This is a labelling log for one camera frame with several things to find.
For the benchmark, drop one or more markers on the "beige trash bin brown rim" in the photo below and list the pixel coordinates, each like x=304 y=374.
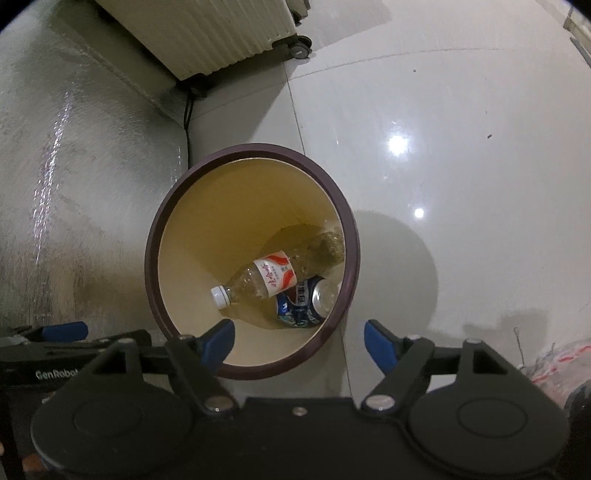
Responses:
x=221 y=221

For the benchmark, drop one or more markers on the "clear plastic bottle red label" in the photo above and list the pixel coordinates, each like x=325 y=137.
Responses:
x=272 y=273

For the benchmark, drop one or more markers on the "cream ribbed suitcase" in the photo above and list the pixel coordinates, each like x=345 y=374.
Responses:
x=207 y=32

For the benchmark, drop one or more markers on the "clear plastic bag red print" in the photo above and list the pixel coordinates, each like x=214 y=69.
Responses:
x=563 y=369

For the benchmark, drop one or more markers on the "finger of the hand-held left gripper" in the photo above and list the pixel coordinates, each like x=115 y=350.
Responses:
x=64 y=331

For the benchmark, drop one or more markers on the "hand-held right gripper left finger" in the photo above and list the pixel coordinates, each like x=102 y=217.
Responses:
x=218 y=345

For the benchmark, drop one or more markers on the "blue drink can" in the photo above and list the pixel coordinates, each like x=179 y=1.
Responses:
x=300 y=314

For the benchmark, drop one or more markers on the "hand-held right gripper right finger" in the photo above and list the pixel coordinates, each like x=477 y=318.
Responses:
x=381 y=345

